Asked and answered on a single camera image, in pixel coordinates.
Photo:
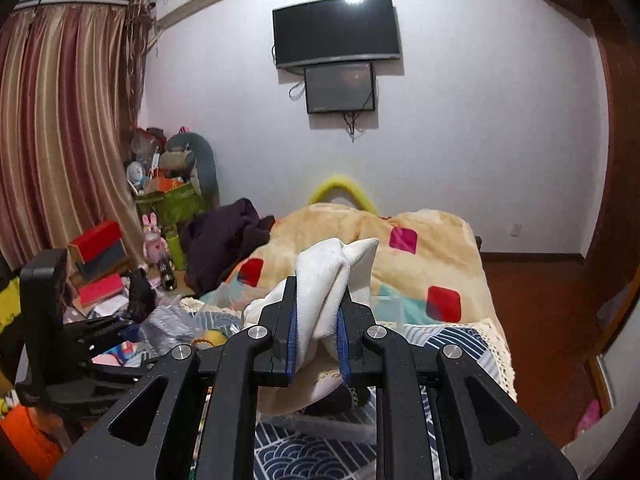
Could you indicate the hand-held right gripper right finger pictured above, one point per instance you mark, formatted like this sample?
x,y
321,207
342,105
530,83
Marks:
x,y
342,347

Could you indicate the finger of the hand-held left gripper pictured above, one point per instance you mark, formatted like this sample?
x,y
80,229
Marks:
x,y
140,297

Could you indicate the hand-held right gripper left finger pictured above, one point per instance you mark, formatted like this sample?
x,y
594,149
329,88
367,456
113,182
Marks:
x,y
292,340

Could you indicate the white cloth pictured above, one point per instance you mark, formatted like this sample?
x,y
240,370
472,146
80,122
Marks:
x,y
325,280

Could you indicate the yellow and black cloth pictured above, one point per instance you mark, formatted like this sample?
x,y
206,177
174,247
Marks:
x,y
7,305

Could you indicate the small red box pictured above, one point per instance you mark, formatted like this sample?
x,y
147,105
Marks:
x,y
100,290

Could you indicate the clear plastic bag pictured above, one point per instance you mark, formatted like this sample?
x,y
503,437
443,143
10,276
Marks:
x,y
167,327

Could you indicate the pink bunny toy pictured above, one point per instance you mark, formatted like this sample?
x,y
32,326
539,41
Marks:
x,y
152,242

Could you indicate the green bottle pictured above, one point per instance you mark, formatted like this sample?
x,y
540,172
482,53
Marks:
x,y
176,250

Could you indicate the clear plastic container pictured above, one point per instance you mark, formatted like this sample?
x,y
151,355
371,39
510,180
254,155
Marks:
x,y
392,310

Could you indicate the large red box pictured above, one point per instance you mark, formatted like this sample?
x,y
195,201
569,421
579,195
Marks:
x,y
97,245

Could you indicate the green box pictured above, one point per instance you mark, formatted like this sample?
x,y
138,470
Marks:
x,y
182,205

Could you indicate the dark purple blanket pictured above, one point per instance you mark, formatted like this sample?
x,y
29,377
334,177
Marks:
x,y
225,240

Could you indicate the blue patterned bedsheet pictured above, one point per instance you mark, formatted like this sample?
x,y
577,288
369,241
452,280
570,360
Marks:
x,y
450,340

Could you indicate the white and blue doll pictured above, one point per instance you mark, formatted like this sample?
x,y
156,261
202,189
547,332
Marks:
x,y
136,174

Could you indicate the beige blanket with coloured squares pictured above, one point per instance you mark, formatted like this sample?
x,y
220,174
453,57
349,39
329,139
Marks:
x,y
425,255

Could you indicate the orange bag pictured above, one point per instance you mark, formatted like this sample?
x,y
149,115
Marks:
x,y
27,440

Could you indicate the grey plush toy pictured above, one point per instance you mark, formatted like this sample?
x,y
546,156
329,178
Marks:
x,y
202,165

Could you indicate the yellow foam arch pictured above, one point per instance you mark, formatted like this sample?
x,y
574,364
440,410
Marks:
x,y
345,185

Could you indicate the striped brown curtain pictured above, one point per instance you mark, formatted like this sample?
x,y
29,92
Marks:
x,y
65,125

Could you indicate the pink cloth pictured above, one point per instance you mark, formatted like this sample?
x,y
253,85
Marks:
x,y
589,417

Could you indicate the brown wooden door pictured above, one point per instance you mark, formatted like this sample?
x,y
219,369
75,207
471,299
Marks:
x,y
617,160

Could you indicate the wall outlet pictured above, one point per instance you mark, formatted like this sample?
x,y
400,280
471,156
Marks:
x,y
516,230

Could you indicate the small wall monitor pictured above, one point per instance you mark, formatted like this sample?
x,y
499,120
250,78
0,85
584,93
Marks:
x,y
340,87

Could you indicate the large wall television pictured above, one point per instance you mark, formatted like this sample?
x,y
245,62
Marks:
x,y
336,30

